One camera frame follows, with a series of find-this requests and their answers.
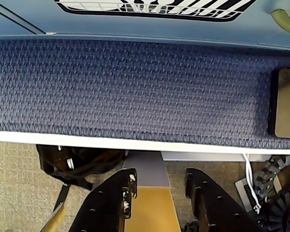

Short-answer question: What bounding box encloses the blue woven mat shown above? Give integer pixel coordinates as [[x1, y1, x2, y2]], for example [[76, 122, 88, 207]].
[[0, 36, 290, 149]]

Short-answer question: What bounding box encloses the brown board black rim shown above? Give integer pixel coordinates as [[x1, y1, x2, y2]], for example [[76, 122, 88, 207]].
[[268, 68, 290, 140]]

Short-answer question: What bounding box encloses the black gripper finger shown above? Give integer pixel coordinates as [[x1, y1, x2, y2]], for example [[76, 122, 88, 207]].
[[69, 168, 138, 232], [183, 168, 265, 232]]

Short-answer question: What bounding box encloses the yellow wooden board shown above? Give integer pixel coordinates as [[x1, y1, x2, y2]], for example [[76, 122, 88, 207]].
[[124, 186, 182, 232]]

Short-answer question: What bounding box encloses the blue toy kitchen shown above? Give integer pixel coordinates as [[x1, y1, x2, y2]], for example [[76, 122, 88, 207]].
[[0, 0, 290, 53]]

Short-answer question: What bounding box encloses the white cable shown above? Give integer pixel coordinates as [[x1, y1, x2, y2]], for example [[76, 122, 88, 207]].
[[243, 153, 261, 215]]

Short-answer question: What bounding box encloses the gold cabinet door handle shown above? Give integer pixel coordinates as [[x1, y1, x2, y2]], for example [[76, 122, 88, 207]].
[[271, 9, 290, 33]]

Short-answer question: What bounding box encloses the black bag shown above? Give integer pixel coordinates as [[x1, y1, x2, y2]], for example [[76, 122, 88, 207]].
[[35, 144, 130, 213]]

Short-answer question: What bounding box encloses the black office chair base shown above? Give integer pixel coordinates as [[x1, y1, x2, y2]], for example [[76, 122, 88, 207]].
[[255, 154, 290, 229]]

